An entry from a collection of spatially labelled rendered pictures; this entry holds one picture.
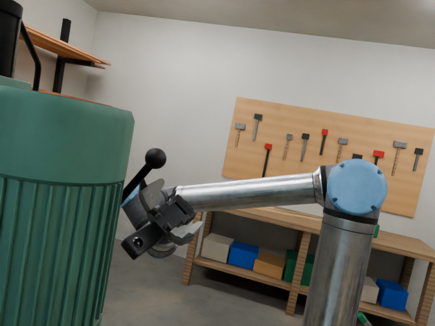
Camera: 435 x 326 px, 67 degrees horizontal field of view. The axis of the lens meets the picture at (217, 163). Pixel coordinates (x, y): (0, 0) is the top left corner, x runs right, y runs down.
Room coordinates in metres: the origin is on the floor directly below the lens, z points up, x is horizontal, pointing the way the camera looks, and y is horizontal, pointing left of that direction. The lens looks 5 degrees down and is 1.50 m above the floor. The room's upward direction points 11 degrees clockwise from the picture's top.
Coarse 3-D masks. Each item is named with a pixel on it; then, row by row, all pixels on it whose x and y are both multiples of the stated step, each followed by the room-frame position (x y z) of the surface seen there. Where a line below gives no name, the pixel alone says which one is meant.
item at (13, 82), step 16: (0, 0) 0.43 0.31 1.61; (0, 16) 0.44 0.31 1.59; (16, 16) 0.45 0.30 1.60; (0, 32) 0.44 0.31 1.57; (16, 32) 0.46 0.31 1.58; (0, 48) 0.44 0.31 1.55; (16, 48) 0.47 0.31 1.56; (0, 64) 0.44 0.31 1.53; (0, 80) 0.43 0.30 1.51; (16, 80) 0.46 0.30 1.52
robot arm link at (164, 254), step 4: (144, 224) 0.85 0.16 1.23; (152, 248) 0.81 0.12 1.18; (172, 248) 0.81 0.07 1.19; (148, 252) 0.88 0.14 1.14; (152, 252) 0.84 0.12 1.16; (156, 252) 0.82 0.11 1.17; (160, 252) 0.81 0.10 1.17; (164, 252) 0.82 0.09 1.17; (168, 252) 0.83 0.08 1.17; (172, 252) 0.88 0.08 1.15; (152, 256) 0.87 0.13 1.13; (156, 256) 0.86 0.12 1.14; (160, 256) 0.86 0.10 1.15; (164, 256) 0.86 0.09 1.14
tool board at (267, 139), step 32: (256, 128) 3.58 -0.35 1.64; (288, 128) 3.53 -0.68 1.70; (320, 128) 3.46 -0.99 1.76; (352, 128) 3.39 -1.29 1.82; (384, 128) 3.33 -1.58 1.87; (416, 128) 3.27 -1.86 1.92; (256, 160) 3.59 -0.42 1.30; (288, 160) 3.52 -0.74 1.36; (320, 160) 3.45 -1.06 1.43; (384, 160) 3.31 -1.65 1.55; (416, 160) 3.23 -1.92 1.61; (416, 192) 3.24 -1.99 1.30
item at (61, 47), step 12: (24, 24) 2.49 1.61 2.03; (36, 36) 2.70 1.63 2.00; (48, 36) 2.73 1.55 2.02; (60, 36) 3.56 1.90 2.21; (48, 48) 3.16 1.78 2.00; (60, 48) 3.03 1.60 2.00; (72, 48) 3.03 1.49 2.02; (60, 60) 3.55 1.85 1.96; (72, 60) 3.52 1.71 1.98; (84, 60) 3.49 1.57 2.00; (96, 60) 3.41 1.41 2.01; (60, 72) 3.56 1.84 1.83; (60, 84) 3.58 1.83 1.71; (72, 96) 3.10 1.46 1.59
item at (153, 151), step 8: (152, 152) 0.52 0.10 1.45; (160, 152) 0.52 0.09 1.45; (152, 160) 0.51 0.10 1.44; (160, 160) 0.52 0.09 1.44; (144, 168) 0.53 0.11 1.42; (152, 168) 0.53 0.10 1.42; (136, 176) 0.53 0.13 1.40; (144, 176) 0.53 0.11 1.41; (128, 184) 0.54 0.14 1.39; (136, 184) 0.53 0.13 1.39; (128, 192) 0.54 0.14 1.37
